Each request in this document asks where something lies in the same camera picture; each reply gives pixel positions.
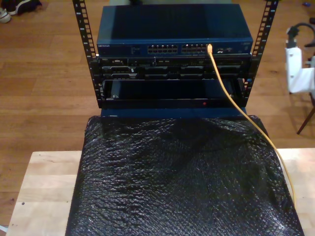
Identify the yellow network cable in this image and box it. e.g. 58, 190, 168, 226
206, 43, 296, 208

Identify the black rack drawer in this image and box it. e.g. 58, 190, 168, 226
98, 78, 249, 109

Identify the black rack server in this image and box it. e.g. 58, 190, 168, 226
98, 57, 252, 81

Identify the black bubble wrap mat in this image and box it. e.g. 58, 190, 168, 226
64, 115, 305, 236

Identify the dark wooden chair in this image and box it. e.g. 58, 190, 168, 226
296, 92, 315, 135

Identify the dark sneaker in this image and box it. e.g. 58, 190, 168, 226
6, 0, 43, 15

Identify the white sneaker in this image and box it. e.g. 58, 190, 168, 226
0, 7, 12, 24

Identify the blue rack base plate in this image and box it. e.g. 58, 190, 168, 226
100, 106, 249, 118

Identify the blue network switch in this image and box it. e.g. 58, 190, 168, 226
96, 4, 254, 58

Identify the black rack frame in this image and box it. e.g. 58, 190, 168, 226
72, 0, 280, 110

